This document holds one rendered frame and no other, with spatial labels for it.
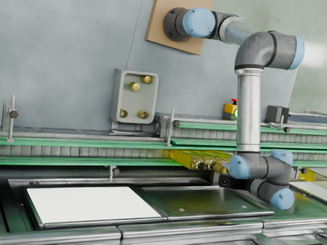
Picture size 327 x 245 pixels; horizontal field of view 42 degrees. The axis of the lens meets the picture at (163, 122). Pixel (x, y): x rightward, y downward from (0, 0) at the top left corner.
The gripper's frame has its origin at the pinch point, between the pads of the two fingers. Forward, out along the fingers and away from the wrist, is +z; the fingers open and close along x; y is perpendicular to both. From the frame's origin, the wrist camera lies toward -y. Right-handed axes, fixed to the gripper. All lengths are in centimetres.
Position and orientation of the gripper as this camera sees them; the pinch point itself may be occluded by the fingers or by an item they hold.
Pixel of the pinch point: (221, 170)
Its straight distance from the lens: 174.0
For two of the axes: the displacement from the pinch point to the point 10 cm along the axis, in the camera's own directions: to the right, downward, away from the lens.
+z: -4.4, -1.9, 8.8
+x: 1.1, -9.8, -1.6
